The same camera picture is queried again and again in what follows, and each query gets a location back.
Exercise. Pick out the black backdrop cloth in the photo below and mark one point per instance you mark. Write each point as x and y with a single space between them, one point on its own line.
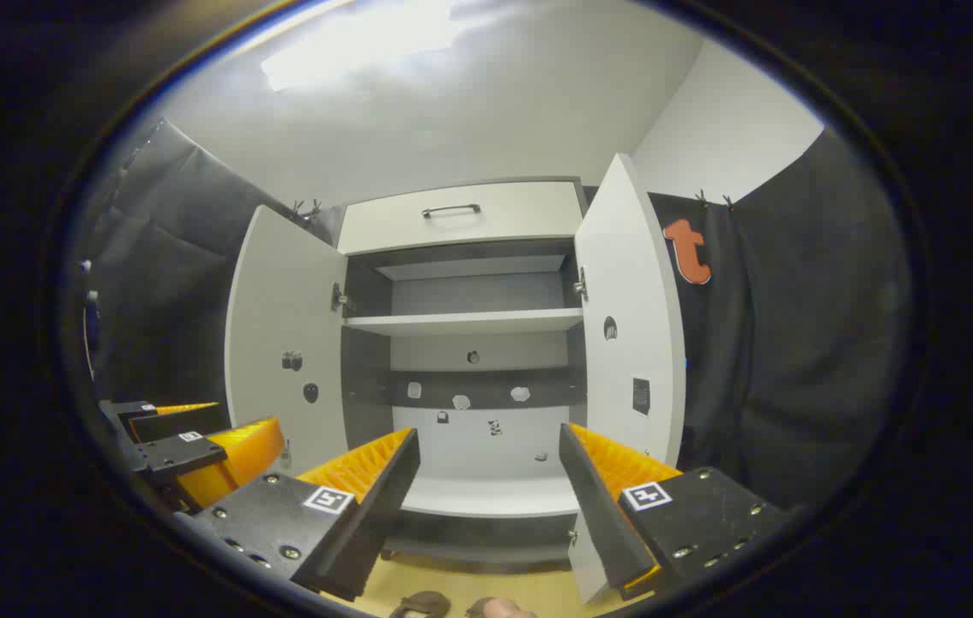
795 343

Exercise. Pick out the white cabinet shelf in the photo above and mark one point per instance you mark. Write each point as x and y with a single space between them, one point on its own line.
461 323

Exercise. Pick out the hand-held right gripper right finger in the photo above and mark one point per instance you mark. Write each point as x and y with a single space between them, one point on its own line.
598 506

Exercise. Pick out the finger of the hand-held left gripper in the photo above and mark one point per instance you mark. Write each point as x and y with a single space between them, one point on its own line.
182 424
182 455

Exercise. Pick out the white shoe cabinet door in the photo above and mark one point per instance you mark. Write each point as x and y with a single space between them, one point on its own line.
285 292
628 257

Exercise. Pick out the brown fuzzy shoe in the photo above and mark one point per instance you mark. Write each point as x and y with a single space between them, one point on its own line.
499 609
422 605

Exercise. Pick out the white shoe cabinet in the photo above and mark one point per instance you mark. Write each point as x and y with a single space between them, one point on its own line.
469 296

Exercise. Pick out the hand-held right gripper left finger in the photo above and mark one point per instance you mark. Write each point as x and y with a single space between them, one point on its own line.
371 515

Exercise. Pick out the metal door hinge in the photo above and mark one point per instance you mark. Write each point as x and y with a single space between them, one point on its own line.
339 298
581 283

